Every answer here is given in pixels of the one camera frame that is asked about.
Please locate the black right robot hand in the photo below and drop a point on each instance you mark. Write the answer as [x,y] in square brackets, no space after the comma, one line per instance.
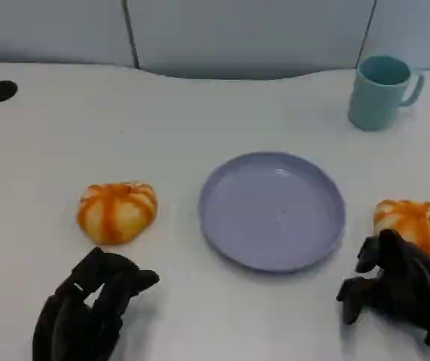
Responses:
[410,286]

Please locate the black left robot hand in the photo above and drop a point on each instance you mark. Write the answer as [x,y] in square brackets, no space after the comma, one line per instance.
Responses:
[76,323]

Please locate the orange white toy bread roll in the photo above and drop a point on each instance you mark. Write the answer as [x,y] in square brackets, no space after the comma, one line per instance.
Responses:
[117,212]
[421,222]

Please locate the lilac plate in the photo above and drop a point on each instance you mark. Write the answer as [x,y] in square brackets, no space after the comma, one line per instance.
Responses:
[271,214]

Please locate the pale green mug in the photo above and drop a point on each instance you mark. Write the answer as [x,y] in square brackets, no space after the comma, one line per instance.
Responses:
[374,105]

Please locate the grey partition panel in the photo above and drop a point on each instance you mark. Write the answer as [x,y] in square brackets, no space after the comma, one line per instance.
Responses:
[249,34]
[414,26]
[49,26]

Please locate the dark partition post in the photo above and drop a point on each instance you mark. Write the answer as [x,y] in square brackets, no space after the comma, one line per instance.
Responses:
[131,37]

